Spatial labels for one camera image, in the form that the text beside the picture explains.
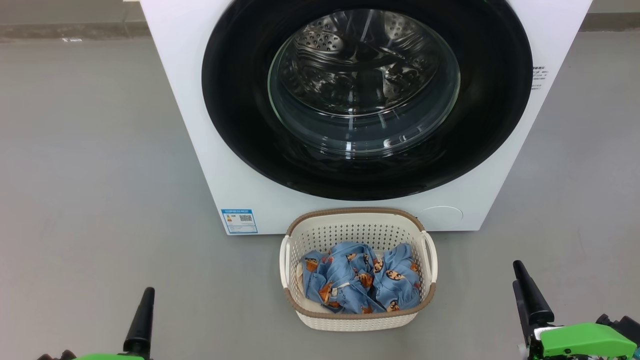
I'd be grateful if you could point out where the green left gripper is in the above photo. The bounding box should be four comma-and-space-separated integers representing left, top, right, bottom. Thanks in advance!
74, 287, 156, 360

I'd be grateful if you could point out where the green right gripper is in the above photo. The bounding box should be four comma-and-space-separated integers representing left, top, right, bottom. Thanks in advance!
512, 260, 638, 360

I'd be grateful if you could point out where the blue cartoon print garment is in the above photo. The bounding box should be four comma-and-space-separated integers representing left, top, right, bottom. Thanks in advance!
301, 242, 422, 315

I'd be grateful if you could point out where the washing machine door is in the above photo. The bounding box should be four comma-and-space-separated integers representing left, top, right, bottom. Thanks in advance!
201, 0, 534, 202

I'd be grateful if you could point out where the white front-load washing machine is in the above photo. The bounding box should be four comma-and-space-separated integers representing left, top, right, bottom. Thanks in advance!
139, 0, 593, 236

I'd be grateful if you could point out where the steel perforated washer drum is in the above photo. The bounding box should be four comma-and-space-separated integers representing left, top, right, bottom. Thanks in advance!
269, 9, 461, 152

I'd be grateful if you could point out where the round white filter cover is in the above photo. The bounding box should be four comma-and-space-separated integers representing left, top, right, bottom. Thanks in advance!
419, 206, 464, 231

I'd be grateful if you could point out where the blue energy label sticker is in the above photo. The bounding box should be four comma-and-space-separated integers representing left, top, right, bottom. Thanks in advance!
220, 208, 259, 235

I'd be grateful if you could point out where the cream laundry basket brown rim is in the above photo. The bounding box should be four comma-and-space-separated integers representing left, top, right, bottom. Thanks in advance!
279, 207, 439, 332

